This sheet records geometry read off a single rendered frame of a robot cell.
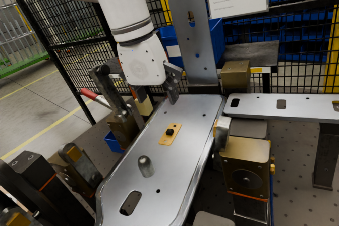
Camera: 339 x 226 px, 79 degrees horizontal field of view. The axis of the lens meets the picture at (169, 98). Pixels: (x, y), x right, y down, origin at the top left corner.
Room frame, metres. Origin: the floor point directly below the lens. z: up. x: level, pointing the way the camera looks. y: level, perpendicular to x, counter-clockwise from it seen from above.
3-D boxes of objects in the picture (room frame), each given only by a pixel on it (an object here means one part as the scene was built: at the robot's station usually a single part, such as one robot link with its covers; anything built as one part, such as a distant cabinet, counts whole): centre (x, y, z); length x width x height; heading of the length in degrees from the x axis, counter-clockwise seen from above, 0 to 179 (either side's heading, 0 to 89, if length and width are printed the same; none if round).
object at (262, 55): (0.91, -0.06, 1.01); 0.90 x 0.22 x 0.03; 55
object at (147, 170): (0.34, 0.10, 1.02); 0.03 x 0.03 x 0.07
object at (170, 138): (0.44, 0.03, 1.01); 0.08 x 0.04 x 0.01; 145
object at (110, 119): (0.54, 0.17, 0.87); 0.10 x 0.07 x 0.35; 55
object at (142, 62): (0.44, 0.03, 1.23); 0.10 x 0.07 x 0.11; 55
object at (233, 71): (0.59, -0.24, 0.88); 0.08 x 0.08 x 0.36; 55
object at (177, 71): (0.41, -0.01, 1.20); 0.08 x 0.01 x 0.06; 55
